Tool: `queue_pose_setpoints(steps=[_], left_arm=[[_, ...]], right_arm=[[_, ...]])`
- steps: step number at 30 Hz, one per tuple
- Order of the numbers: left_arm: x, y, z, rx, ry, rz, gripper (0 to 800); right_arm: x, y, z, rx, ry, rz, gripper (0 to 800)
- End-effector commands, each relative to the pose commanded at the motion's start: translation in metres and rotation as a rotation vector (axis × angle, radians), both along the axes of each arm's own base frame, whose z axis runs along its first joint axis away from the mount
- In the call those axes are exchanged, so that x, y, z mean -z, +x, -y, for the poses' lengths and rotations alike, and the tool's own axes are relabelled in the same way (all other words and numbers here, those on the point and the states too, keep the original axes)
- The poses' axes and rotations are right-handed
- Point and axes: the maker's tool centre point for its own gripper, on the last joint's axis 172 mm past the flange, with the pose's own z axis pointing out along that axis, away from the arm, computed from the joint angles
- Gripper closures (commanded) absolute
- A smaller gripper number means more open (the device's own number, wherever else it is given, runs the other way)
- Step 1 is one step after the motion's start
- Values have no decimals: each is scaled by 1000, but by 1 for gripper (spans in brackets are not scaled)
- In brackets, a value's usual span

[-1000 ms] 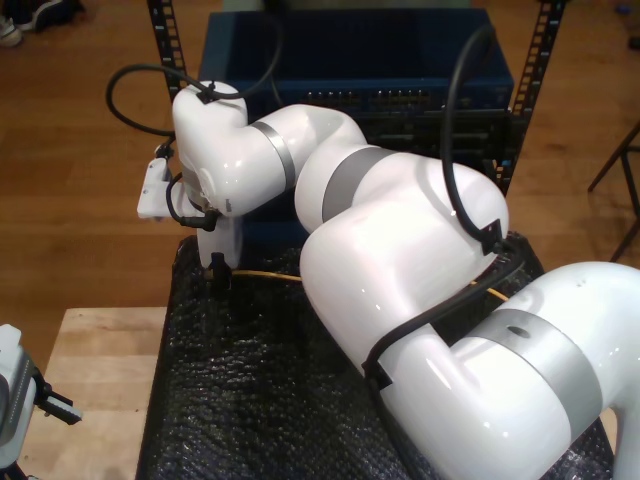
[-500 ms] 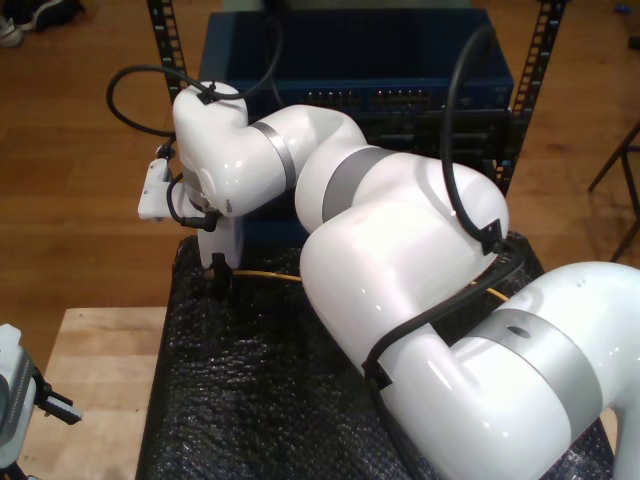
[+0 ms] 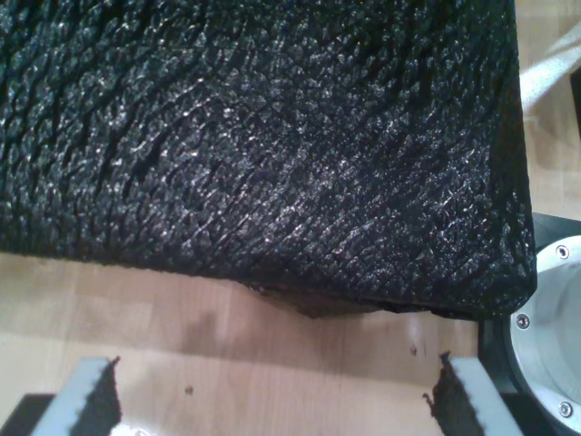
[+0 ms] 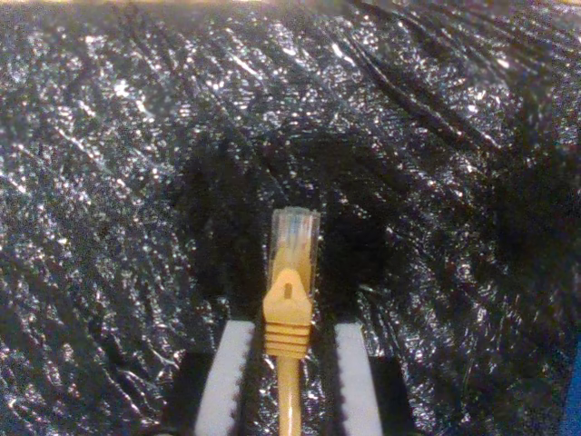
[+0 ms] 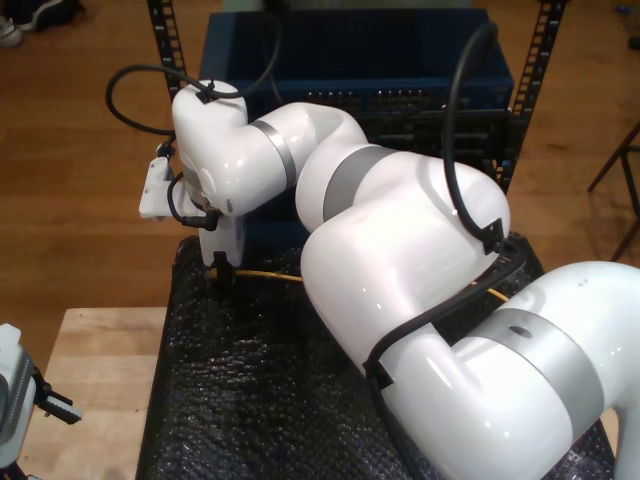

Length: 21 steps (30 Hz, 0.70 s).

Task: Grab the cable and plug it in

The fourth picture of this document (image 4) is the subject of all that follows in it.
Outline yellow network cable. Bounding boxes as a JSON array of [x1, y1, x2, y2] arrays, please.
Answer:
[[261, 206, 322, 436]]

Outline blue rack base board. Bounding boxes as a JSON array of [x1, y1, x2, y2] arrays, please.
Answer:
[[560, 338, 581, 436]]

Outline black bubble wrap mat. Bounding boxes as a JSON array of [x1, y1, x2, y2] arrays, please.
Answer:
[[0, 2, 581, 436]]

